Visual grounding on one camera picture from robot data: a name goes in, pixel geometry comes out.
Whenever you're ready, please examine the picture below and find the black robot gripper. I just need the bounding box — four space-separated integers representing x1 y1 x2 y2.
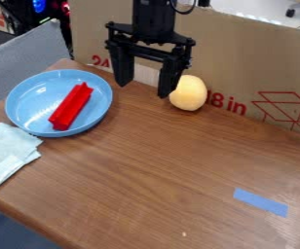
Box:
106 0 196 98

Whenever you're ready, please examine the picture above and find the red rectangular block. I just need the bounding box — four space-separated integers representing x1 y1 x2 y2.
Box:
49 82 94 131

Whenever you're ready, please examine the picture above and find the light blue folded cloth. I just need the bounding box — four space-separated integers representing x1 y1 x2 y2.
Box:
0 123 42 185

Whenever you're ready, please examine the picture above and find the yellow round fruit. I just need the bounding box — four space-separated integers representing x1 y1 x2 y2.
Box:
170 75 208 111

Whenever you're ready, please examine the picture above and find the grey fabric panel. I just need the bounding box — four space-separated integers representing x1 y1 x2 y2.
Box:
0 19 71 100

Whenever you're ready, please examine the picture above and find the light blue plate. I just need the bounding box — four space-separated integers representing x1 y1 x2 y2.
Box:
5 69 114 137

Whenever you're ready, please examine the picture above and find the black computer tower with lights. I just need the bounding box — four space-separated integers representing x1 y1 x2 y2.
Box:
0 0 75 58

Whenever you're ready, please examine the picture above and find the blue tape strip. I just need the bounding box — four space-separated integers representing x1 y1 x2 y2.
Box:
233 188 288 218

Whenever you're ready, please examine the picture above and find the brown cardboard box wall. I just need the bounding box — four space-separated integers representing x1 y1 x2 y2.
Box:
70 0 300 132

